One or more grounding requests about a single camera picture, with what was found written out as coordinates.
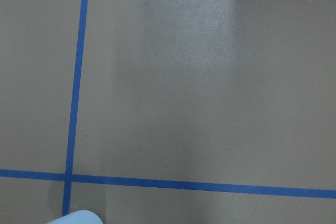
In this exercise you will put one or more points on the light blue cup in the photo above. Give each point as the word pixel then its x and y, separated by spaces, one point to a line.
pixel 78 217

